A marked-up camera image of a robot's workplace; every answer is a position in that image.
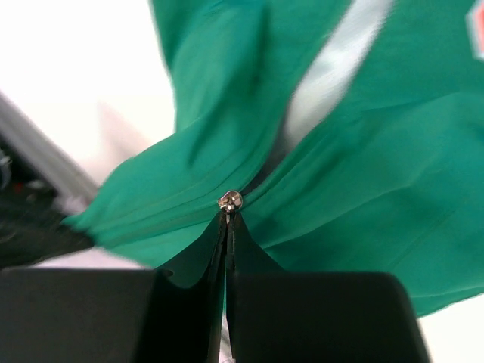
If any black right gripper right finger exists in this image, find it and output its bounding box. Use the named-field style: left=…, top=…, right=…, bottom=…
left=226, top=213, right=284, bottom=272

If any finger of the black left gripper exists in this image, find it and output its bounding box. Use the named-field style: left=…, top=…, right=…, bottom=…
left=1, top=206, right=94, bottom=267

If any aluminium table edge rail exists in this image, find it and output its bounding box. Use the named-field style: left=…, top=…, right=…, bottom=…
left=1, top=95, right=98, bottom=202

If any silver zipper pull ring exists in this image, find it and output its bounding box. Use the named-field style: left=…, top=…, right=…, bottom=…
left=216, top=191, right=245, bottom=224

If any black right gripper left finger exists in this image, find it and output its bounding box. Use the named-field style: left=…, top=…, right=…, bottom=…
left=156, top=212, right=227, bottom=289

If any green varsity jacket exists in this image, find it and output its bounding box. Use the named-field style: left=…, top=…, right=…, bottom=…
left=66, top=1, right=483, bottom=316

